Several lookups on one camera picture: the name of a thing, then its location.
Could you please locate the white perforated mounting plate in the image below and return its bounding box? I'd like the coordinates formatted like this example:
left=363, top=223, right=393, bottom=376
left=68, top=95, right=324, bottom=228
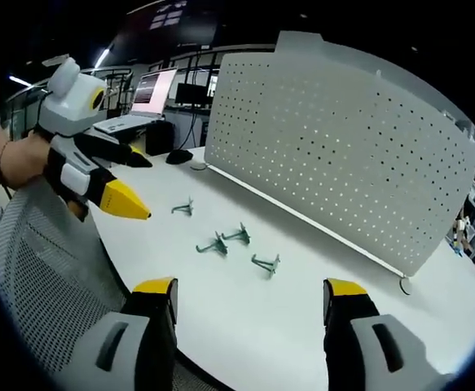
left=204, top=30, right=475, bottom=277

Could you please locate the black box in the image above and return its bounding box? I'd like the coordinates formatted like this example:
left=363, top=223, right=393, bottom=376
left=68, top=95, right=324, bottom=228
left=144, top=120, right=175, bottom=156

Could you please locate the green hook assembly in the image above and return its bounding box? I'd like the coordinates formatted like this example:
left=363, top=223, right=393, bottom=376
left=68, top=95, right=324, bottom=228
left=251, top=253, right=282, bottom=281
left=221, top=222, right=251, bottom=245
left=195, top=231, right=229, bottom=257
left=170, top=195, right=195, bottom=217

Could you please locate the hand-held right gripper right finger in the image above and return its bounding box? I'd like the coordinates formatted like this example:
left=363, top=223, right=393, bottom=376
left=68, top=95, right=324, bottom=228
left=323, top=278, right=458, bottom=391

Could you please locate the grey mesh office chair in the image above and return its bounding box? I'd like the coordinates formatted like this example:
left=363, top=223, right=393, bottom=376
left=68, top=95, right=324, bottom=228
left=0, top=178, right=222, bottom=391

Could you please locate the open laptop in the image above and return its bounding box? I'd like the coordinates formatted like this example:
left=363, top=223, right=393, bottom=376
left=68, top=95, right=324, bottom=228
left=93, top=68, right=178, bottom=134

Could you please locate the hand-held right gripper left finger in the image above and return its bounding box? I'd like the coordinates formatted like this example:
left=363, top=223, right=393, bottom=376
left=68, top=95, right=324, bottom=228
left=60, top=277, right=179, bottom=391

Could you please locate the black computer mouse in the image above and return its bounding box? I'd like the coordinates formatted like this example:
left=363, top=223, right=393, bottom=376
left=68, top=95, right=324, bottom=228
left=165, top=148, right=194, bottom=165

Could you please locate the black computer monitor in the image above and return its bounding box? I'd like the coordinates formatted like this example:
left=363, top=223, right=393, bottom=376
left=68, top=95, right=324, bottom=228
left=174, top=81, right=215, bottom=108

